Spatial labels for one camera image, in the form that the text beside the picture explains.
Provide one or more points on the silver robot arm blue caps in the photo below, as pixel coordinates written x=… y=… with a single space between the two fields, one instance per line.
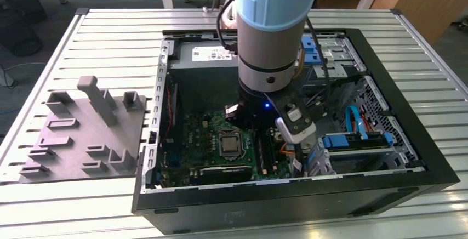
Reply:
x=271 y=44

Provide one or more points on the silver CPU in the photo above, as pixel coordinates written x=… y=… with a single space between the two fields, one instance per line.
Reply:
x=229 y=144

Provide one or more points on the green motherboard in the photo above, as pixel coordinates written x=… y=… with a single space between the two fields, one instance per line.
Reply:
x=197 y=129

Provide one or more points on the grey power supply unit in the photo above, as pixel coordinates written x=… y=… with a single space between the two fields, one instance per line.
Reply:
x=204 y=85

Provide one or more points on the CPU socket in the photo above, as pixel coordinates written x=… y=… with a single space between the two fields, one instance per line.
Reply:
x=231 y=157

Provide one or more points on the black graphics card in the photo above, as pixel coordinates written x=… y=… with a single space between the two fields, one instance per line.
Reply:
x=227 y=176

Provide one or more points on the blue plastic drive carrier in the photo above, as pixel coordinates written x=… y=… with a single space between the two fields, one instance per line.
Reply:
x=311 y=58

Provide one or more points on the hard disk in blue carrier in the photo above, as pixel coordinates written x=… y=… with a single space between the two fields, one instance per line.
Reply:
x=340 y=141

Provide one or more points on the grey metal optical drive cage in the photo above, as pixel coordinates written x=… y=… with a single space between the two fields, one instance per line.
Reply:
x=340 y=71

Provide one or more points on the grey metal disk bay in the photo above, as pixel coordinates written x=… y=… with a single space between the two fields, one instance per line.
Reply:
x=360 y=152

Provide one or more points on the black open PC case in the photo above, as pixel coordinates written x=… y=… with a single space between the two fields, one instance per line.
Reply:
x=292 y=203

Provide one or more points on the grey plastic parts rack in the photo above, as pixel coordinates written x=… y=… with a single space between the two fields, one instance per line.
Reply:
x=91 y=135

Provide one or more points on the brown wooden cabinet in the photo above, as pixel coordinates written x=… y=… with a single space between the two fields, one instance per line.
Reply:
x=431 y=3

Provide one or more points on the black office chair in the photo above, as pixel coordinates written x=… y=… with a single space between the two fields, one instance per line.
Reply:
x=21 y=30

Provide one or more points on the small side wrist camera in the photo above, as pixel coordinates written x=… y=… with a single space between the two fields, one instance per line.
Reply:
x=229 y=113

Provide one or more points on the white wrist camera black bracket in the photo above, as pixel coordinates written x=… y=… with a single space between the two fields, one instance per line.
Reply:
x=296 y=129

